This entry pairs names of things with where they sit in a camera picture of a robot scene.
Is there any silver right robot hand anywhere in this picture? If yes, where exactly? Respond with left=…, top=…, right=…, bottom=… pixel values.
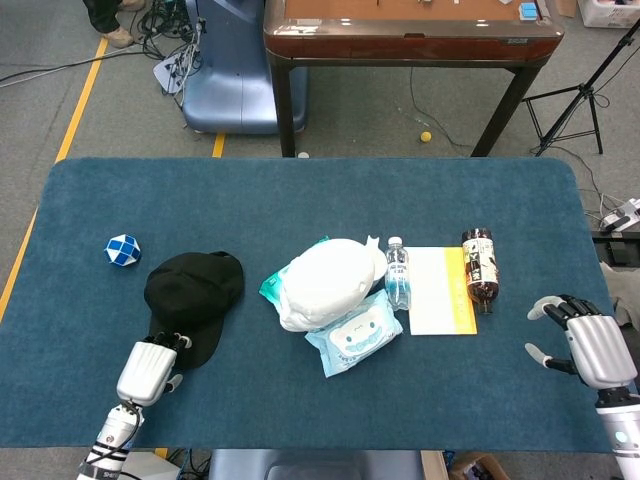
left=524, top=293, right=639, bottom=391

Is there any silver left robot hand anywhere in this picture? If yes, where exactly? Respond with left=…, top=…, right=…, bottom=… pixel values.
left=116, top=331, right=194, bottom=407

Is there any black baseball cap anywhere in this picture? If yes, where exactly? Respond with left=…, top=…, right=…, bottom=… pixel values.
left=143, top=250, right=246, bottom=371

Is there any white foam mannequin head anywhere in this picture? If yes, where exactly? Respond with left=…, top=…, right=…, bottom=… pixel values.
left=278, top=237, right=379, bottom=332

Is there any blue white snake cube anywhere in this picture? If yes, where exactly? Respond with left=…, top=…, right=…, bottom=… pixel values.
left=103, top=233, right=142, bottom=266

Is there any white power strip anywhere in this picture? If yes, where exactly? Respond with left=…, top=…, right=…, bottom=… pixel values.
left=599, top=197, right=640, bottom=234

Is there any brown tea bottle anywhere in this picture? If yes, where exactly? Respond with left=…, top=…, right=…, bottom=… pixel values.
left=460, top=227, right=501, bottom=316

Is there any green tissue pack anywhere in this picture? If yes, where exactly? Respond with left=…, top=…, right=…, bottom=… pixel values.
left=258, top=264, right=291, bottom=305

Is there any open cardboard box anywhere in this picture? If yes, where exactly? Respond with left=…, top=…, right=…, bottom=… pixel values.
left=447, top=452, right=511, bottom=480

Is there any white yellow Lexicon book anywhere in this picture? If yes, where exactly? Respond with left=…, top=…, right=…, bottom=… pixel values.
left=403, top=246, right=479, bottom=336

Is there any blue table mat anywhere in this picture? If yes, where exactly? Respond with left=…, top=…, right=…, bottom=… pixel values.
left=0, top=157, right=615, bottom=454

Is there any grey blue robot chest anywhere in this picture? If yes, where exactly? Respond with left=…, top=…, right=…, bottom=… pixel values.
left=207, top=448, right=424, bottom=480

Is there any light blue wet wipes pack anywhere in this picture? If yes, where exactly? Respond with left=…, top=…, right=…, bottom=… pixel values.
left=304, top=288, right=404, bottom=379

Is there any clear water bottle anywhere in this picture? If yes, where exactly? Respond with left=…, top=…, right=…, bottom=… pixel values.
left=384, top=236, right=413, bottom=311

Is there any black tripod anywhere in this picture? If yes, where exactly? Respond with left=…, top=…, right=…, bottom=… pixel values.
left=521, top=19, right=640, bottom=157

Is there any blue machine base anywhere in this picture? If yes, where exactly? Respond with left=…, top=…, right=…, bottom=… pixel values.
left=180, top=0, right=309, bottom=135

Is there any white plastic basket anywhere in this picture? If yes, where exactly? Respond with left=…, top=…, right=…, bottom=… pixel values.
left=577, top=0, right=640, bottom=29

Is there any person in black trousers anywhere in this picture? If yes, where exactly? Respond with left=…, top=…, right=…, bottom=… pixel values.
left=82, top=0, right=146, bottom=49

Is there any brown mahjong table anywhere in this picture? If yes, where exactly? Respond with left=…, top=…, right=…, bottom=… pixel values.
left=263, top=0, right=565, bottom=158

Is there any black cable bundle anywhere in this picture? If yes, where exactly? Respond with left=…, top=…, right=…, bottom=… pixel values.
left=134, top=0, right=206, bottom=96

